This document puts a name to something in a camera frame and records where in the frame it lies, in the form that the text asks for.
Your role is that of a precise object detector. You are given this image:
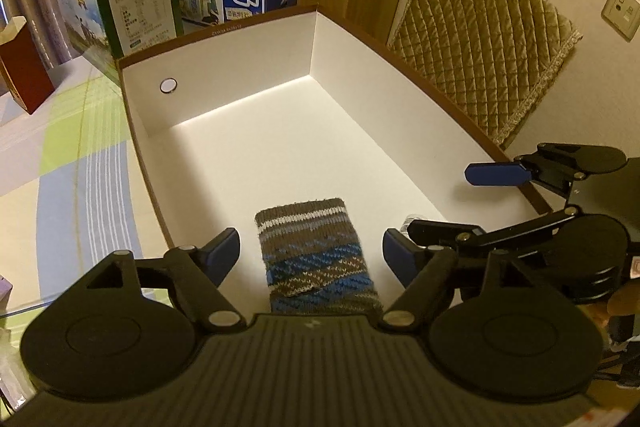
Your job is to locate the person's right hand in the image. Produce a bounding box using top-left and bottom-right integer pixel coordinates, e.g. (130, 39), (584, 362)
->
(586, 279), (640, 329)

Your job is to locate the quilted chair cushion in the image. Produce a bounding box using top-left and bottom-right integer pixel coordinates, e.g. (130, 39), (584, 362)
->
(390, 0), (582, 148)

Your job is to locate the brown cardboard storage box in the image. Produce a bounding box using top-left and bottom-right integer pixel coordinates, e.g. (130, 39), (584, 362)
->
(119, 8), (548, 315)

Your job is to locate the dark red gift box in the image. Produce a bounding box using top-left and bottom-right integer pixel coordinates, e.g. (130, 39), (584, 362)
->
(1, 16), (54, 114)

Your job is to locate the single wall socket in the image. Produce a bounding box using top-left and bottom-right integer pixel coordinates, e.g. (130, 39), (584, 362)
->
(601, 0), (640, 41)

